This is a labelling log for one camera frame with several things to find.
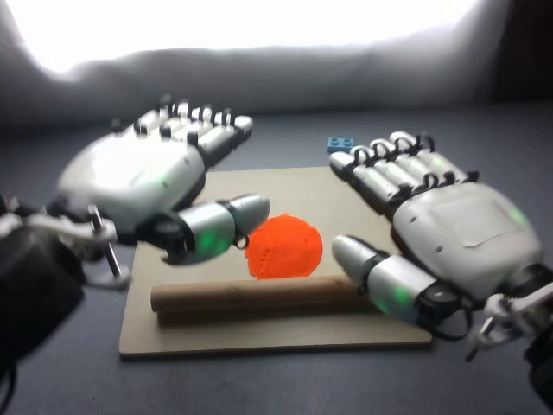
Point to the light wooden board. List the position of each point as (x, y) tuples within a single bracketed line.
[(281, 335)]

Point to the grey table cloth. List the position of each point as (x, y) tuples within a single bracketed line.
[(276, 384)]

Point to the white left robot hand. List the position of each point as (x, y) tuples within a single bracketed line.
[(129, 177)]

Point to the light blue toy brick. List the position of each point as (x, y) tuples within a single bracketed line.
[(340, 144)]

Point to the wooden rolling pin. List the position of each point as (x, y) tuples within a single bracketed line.
[(259, 294)]

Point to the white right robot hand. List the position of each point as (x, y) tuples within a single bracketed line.
[(466, 233)]

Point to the white backdrop sheet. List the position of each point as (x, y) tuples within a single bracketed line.
[(302, 82)]

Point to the flat orange dough disc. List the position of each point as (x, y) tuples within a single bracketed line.
[(285, 248)]

